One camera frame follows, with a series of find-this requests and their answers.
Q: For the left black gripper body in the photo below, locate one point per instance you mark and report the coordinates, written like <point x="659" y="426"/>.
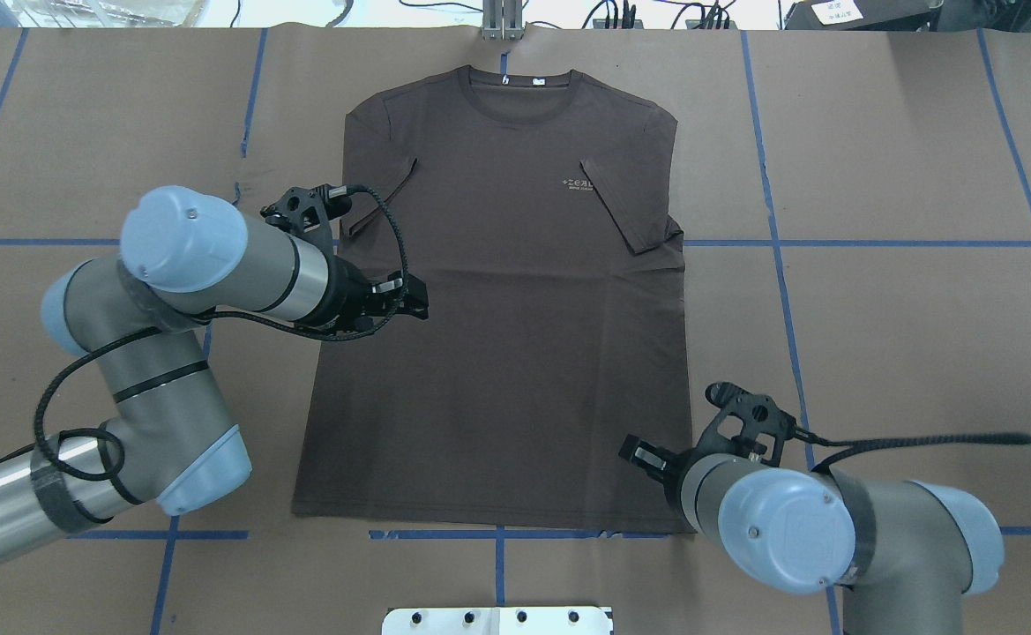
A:
<point x="345" y="297"/>

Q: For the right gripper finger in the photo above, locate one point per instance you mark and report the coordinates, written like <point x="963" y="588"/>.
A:
<point x="654" y="460"/>

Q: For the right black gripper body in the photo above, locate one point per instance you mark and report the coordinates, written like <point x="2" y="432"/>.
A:
<point x="676" y="468"/>

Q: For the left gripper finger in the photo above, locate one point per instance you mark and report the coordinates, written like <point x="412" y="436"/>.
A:
<point x="394" y="286"/>
<point x="414" y="302"/>

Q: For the dark brown t-shirt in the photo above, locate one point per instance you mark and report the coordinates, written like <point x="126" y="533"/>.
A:
<point x="536" y="212"/>

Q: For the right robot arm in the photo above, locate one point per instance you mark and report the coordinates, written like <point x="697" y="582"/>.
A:
<point x="904" y="554"/>

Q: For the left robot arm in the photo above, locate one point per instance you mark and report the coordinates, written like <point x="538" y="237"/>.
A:
<point x="138" y="415"/>

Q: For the clear plastic bag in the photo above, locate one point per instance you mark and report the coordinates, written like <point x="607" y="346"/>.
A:
<point x="107" y="14"/>

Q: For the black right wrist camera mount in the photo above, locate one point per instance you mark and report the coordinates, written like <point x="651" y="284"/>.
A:
<point x="747" y="425"/>

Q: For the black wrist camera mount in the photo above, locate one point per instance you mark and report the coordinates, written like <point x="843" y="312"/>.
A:
<point x="306" y="213"/>
<point x="747" y="425"/>

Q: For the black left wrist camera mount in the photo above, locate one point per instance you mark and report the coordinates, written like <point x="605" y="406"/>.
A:
<point x="306" y="213"/>

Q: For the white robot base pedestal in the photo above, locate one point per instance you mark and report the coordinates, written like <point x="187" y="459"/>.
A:
<point x="582" y="619"/>

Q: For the aluminium frame post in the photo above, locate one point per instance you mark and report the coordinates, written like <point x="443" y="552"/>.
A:
<point x="503" y="20"/>

